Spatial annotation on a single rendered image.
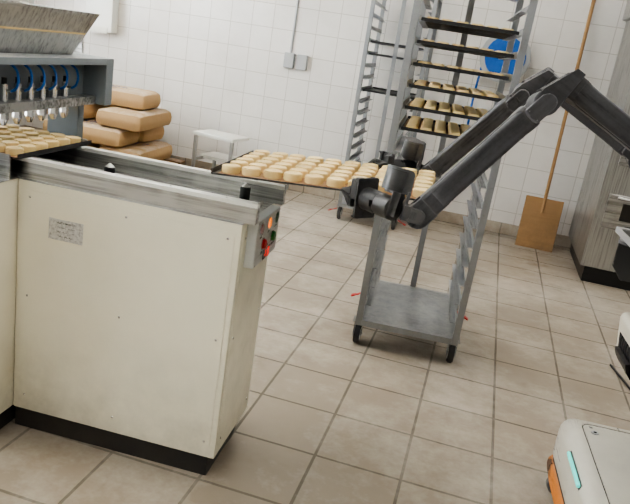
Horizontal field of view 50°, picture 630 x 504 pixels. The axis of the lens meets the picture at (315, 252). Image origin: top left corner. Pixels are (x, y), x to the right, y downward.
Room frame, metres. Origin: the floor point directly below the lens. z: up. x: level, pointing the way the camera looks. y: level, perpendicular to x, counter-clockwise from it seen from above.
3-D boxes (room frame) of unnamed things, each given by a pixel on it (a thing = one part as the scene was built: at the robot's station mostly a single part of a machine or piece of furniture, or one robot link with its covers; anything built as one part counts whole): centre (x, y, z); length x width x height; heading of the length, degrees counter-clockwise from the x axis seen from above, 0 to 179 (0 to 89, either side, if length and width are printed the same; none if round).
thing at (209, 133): (6.01, 0.94, 0.23); 0.44 x 0.44 x 0.46; 69
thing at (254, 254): (1.96, 0.16, 0.77); 0.24 x 0.04 x 0.14; 170
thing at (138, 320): (2.02, 0.52, 0.45); 0.70 x 0.34 x 0.90; 80
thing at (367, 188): (1.64, -0.12, 0.99); 0.07 x 0.07 x 0.10; 36
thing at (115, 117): (5.89, 1.72, 0.49); 0.72 x 0.42 x 0.15; 173
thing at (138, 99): (5.97, 1.93, 0.64); 0.72 x 0.42 x 0.15; 84
